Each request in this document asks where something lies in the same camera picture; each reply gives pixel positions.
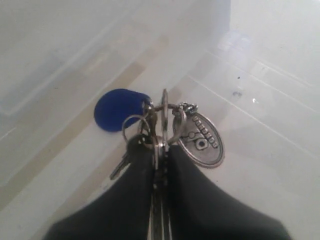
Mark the key bunch with blue tag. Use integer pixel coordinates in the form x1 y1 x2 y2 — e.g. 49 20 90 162
93 88 226 240

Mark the wide clear drawer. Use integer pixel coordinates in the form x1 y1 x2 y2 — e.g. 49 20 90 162
0 42 320 240

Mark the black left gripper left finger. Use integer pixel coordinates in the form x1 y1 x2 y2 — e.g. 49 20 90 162
44 147 154 240

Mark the white translucent drawer cabinet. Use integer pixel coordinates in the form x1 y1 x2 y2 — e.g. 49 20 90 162
0 0 233 118

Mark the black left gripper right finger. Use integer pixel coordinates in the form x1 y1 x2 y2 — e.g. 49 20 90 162
167 146 285 240

